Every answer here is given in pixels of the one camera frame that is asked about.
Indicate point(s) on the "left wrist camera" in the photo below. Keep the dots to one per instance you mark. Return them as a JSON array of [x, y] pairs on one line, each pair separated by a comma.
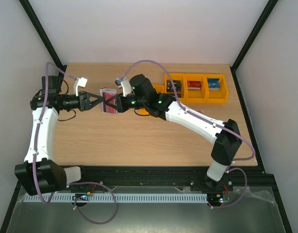
[[79, 82]]

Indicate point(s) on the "black frame post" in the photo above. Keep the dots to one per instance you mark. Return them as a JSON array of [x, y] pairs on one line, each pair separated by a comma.
[[269, 7], [27, 7]]

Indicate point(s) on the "yellow bin with red cards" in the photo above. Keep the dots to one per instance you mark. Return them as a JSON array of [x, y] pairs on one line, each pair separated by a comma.
[[196, 96]]

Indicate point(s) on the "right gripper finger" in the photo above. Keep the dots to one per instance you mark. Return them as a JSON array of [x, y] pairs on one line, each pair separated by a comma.
[[110, 99], [109, 108]]

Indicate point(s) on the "yellow bin with blue cards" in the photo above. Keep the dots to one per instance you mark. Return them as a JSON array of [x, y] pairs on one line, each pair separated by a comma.
[[220, 96]]

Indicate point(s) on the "yellow bin with beige cards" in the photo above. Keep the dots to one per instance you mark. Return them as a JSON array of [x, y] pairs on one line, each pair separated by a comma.
[[160, 89]]

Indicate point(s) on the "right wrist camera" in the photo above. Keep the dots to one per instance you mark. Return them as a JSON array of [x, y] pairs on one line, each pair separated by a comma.
[[124, 84]]

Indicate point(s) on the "white slotted cable duct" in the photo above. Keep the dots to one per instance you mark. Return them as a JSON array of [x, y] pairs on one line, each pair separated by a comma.
[[129, 198]]

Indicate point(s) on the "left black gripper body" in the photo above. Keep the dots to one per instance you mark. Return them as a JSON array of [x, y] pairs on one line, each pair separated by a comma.
[[82, 105]]

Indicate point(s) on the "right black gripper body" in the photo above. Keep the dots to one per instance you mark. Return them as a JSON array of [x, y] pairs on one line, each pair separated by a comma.
[[119, 104]]

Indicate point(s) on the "blue card stack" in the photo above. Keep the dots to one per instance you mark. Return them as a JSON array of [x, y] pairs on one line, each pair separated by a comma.
[[213, 84]]

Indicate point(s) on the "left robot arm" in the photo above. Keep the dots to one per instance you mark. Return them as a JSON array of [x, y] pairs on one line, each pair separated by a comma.
[[39, 174]]

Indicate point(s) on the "red card stack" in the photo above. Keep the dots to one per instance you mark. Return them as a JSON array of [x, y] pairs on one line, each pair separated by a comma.
[[194, 85]]

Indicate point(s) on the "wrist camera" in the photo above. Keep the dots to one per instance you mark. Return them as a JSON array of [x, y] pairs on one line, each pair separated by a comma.
[[79, 82], [124, 84]]

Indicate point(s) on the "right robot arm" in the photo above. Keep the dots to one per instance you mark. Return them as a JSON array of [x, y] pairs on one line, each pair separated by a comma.
[[139, 93]]

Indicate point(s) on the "yellow bin with black cards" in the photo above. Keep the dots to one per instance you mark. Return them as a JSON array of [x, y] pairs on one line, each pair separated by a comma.
[[176, 76]]

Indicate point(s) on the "right black frame post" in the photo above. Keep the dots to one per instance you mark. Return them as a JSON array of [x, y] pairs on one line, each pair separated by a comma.
[[269, 7]]

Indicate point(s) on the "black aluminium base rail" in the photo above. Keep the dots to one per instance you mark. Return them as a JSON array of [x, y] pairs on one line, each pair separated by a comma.
[[194, 177]]

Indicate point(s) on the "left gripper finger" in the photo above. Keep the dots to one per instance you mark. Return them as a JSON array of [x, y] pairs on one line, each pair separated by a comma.
[[92, 103], [91, 96]]

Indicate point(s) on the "left black frame post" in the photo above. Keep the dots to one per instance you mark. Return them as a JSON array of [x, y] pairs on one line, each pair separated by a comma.
[[27, 7]]

